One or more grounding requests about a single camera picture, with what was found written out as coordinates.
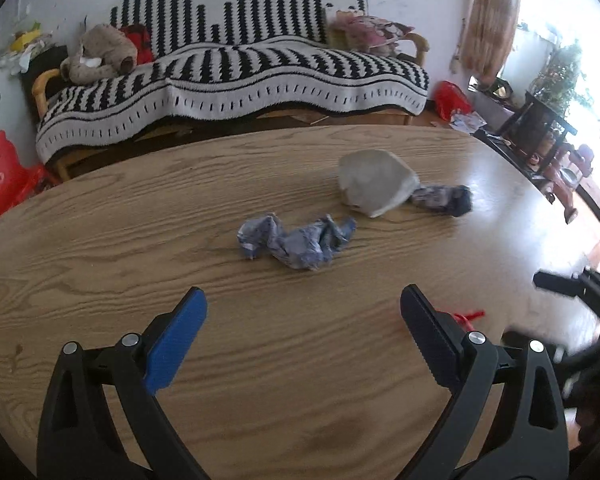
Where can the red plastic stool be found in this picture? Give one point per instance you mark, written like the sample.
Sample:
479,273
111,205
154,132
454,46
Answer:
5,175

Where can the brown teddy bear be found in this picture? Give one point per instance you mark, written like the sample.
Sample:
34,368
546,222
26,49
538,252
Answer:
102,55

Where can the dark blue crumpled wrapper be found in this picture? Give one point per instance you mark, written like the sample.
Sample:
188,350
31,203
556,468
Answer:
442,199

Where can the yellow toy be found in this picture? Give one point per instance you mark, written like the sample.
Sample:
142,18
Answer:
26,37

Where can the papers on floor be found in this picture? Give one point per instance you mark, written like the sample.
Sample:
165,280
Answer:
467,121

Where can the patterned curtain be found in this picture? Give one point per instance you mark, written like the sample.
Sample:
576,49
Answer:
495,15

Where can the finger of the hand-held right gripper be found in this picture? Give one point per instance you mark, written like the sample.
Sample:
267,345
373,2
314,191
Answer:
575,285

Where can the floral pillow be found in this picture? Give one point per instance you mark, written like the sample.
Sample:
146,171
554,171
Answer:
370,32

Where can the green potted plant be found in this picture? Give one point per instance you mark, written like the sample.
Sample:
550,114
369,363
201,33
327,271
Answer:
560,80

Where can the black side table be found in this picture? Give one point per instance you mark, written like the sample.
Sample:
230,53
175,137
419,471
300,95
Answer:
540,115

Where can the black bag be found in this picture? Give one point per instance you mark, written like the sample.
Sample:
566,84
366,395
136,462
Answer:
42,67

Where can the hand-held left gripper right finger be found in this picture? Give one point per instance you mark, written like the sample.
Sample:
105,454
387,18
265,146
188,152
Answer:
425,330

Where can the red plastic piece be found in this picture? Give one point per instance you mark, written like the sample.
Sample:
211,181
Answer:
467,315

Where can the red cushion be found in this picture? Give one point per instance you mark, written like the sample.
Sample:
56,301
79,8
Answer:
140,42

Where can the wooden sofa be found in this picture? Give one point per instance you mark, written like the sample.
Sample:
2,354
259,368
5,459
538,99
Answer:
42,92

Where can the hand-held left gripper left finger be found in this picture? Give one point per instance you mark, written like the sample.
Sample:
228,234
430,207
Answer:
177,335

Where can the white crumpled paper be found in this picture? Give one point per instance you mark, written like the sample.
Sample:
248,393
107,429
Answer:
375,182

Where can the red plastic bag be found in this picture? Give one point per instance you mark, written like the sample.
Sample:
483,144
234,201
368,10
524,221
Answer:
451,100

